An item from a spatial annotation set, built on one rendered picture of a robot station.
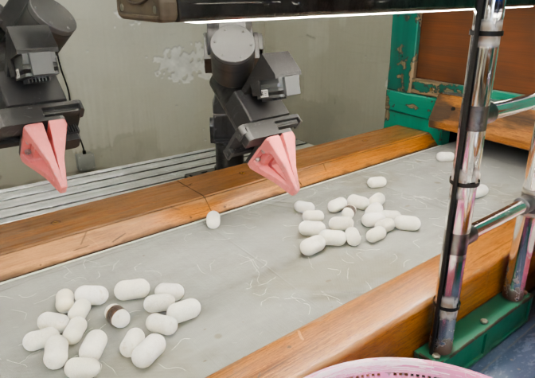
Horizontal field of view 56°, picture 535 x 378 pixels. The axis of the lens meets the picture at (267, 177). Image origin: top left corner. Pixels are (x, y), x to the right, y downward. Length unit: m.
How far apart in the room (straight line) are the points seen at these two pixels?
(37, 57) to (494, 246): 0.57
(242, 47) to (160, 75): 2.13
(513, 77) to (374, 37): 1.39
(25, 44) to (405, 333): 0.49
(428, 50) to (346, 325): 0.79
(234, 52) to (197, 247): 0.26
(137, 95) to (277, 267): 2.17
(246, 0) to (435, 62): 0.79
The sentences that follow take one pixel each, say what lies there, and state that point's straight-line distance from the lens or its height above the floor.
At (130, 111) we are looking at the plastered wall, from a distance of 2.73.
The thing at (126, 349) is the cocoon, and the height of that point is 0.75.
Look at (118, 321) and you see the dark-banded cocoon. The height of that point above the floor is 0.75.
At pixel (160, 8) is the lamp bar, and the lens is 0.39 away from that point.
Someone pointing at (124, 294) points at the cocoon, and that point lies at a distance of 0.59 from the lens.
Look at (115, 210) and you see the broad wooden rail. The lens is 0.76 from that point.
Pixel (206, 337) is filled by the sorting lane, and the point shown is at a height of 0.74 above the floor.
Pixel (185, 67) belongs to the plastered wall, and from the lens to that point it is 2.83.
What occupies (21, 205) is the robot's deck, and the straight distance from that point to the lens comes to 1.10.
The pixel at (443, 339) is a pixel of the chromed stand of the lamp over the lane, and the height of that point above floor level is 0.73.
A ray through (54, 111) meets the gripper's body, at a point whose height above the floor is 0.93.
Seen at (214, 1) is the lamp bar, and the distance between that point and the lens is 0.41.
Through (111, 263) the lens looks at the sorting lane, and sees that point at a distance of 0.67.
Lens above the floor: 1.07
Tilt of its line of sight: 21 degrees down
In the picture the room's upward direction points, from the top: straight up
